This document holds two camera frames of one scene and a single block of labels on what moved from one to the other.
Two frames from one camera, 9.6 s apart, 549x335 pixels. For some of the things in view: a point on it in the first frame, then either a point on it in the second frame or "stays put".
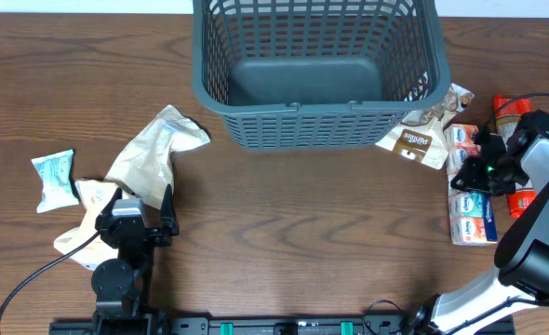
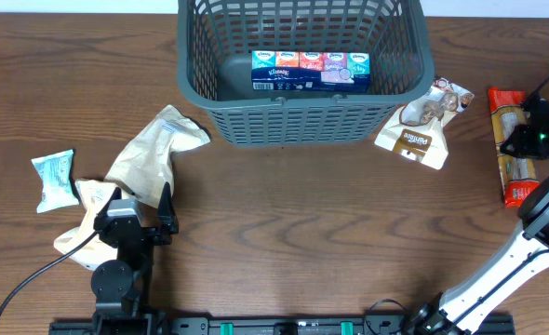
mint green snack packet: x=58 y=188 stays put
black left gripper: x=168 y=221 stays put
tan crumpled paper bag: x=144 y=169 stays put
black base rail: x=266 y=326 stays put
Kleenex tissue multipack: x=472 y=215 -> x=307 y=71
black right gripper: x=475 y=174 -> x=523 y=142
